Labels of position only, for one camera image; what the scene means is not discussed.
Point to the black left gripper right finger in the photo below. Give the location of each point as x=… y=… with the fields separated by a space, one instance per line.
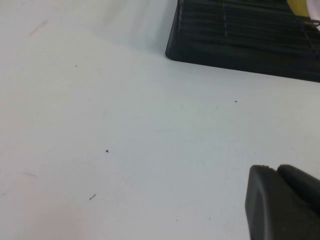
x=300 y=180

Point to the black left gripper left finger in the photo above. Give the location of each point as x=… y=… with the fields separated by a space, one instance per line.
x=270 y=207

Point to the pale pink plate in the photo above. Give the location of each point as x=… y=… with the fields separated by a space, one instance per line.
x=314 y=7

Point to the yellow plate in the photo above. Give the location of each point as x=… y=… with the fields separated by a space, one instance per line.
x=297 y=6

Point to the black plastic drain tray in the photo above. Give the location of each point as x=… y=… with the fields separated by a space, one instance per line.
x=225 y=50

